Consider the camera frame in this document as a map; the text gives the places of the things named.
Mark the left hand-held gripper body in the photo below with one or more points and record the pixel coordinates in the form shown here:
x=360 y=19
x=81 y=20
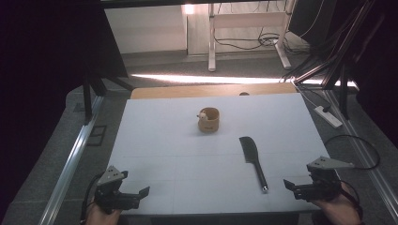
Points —
x=109 y=192

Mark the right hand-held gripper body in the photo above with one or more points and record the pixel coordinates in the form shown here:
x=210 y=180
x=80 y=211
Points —
x=322 y=184

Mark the person's left hand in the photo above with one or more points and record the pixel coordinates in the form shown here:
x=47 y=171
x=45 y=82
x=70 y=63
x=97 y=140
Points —
x=100 y=217

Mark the person's right hand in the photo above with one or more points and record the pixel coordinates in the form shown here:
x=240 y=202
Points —
x=339 y=209

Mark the dark floor socket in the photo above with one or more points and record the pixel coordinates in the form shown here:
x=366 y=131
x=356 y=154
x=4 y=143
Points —
x=97 y=135

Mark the white power strip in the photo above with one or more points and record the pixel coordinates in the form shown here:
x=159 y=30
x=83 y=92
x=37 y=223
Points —
x=328 y=116

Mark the white table mat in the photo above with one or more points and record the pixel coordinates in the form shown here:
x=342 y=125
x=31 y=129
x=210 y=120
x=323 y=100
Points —
x=212 y=168

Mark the black metal stand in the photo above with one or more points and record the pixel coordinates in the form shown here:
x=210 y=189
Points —
x=338 y=62
x=90 y=90

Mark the black monitor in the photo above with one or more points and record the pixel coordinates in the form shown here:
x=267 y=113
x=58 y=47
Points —
x=311 y=18

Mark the metal floor rail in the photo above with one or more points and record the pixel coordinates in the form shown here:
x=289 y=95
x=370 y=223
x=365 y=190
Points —
x=72 y=162
x=366 y=156

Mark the white desk frame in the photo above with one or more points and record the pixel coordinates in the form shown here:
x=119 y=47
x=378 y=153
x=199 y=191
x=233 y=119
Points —
x=247 y=20

